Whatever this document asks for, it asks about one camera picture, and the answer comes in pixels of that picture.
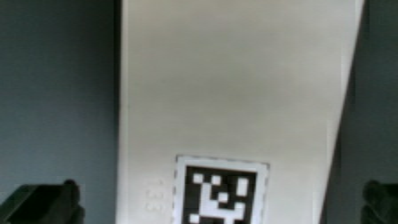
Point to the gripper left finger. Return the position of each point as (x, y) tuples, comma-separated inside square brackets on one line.
[(44, 204)]

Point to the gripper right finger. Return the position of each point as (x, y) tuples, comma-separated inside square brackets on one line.
[(379, 212)]

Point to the small white cabinet top block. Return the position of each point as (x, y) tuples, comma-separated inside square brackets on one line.
[(236, 68)]

